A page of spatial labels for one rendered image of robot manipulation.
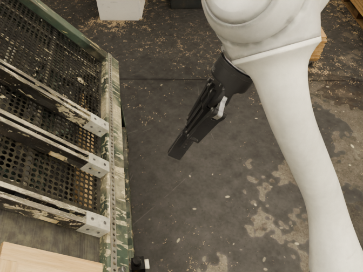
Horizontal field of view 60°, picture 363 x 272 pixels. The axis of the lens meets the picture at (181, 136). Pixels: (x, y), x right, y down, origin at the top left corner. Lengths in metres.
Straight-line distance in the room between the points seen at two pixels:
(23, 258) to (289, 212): 1.95
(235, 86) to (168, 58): 3.39
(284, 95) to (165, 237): 2.10
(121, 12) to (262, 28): 4.45
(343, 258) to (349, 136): 2.77
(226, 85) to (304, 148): 0.18
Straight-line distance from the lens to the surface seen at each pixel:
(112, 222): 1.48
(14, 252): 1.23
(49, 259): 1.28
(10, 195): 1.23
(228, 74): 0.53
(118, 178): 1.65
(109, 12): 4.77
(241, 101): 3.36
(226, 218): 2.49
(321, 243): 0.61
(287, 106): 0.38
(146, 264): 1.55
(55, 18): 2.25
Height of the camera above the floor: 2.19
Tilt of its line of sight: 48 degrees down
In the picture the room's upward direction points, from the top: straight up
